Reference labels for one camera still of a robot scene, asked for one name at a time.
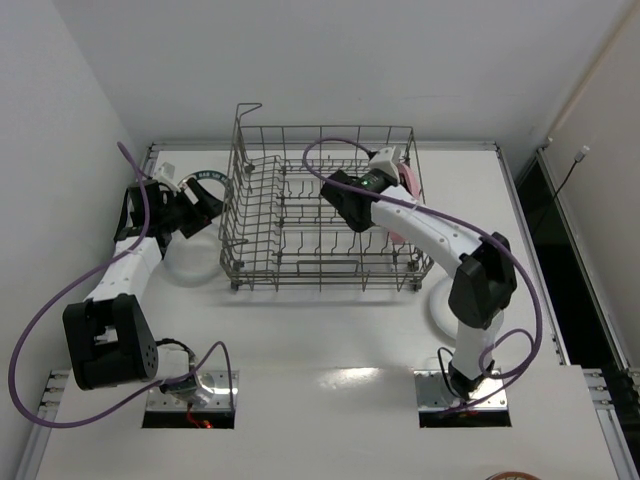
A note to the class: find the pink plastic plate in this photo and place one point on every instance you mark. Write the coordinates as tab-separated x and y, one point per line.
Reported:
410	182

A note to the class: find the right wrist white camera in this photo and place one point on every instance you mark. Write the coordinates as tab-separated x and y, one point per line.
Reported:
387	160

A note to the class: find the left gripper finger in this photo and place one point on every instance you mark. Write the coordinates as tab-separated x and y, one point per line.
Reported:
192	222
206	204

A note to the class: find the metal base plate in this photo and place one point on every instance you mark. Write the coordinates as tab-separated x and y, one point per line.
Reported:
433	396
210	391

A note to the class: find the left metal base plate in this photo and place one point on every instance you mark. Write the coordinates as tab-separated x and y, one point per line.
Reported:
210	391

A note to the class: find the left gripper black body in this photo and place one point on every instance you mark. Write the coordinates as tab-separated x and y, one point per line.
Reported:
189	215

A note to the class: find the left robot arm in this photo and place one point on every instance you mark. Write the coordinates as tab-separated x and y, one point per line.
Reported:
109	340

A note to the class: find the wrist white camera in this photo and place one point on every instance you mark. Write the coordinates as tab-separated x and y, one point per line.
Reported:
165	174
387	160

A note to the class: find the green rimmed printed plate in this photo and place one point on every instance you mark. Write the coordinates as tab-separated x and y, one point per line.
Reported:
203	177

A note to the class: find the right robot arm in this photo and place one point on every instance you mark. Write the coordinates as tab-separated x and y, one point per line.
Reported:
483	278

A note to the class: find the grey wire dish rack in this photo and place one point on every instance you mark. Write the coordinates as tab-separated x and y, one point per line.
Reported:
277	230

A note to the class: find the brown round object bottom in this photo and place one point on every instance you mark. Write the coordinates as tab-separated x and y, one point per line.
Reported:
512	475

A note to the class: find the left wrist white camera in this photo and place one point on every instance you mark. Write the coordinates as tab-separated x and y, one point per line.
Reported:
165	174

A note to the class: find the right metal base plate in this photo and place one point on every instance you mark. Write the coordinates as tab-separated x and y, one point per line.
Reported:
433	396

